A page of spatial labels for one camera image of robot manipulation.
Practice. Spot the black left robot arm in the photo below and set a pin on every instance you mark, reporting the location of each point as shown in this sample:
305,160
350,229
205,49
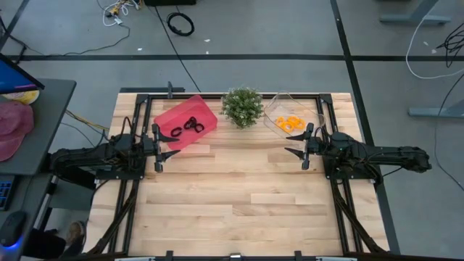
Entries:
90,154

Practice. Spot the black frame clamp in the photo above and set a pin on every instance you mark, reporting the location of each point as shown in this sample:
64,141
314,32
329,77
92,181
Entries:
169,255
170,90
298,255

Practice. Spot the black computer mouse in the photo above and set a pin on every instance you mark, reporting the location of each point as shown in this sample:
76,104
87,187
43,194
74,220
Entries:
12,226

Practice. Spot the grey desk foot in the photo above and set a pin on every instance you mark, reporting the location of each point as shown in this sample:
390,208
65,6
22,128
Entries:
409,19
435,112

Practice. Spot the black keyboard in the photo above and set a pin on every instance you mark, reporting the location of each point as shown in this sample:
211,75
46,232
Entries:
5,192

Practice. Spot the clear plastic bin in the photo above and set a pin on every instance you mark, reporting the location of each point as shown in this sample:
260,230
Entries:
286,105

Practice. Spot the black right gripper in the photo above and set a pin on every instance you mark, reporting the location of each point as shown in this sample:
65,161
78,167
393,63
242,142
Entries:
316,145

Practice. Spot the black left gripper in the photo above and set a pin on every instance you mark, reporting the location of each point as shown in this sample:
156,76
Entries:
148,146

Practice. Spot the person's foot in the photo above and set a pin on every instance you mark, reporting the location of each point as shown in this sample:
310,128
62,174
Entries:
77,233

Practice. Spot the potted green plant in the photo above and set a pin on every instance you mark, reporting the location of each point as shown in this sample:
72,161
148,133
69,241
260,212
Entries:
242,107

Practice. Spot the black box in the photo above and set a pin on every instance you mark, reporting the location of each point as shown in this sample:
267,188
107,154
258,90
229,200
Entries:
170,2

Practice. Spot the black aluminium table frame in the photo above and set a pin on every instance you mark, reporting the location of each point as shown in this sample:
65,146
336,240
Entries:
163,96

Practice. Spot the person's leg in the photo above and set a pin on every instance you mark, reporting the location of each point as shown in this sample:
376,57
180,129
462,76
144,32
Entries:
47,244

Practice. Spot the pink cap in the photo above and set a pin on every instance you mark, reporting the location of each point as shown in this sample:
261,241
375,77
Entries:
14,127

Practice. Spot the pink translucent plastic bin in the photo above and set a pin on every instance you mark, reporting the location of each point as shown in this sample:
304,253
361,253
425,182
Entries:
195,108

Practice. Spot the monitor with blue screen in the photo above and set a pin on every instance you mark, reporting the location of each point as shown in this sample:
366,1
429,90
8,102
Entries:
14,78

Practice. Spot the dark grey side desk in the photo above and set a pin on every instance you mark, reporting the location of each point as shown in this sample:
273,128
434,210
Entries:
54,108

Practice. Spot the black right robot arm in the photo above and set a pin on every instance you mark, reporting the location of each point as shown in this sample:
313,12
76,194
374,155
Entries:
380,154

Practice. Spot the yellow round object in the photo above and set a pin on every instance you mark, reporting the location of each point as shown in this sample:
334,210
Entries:
25,97

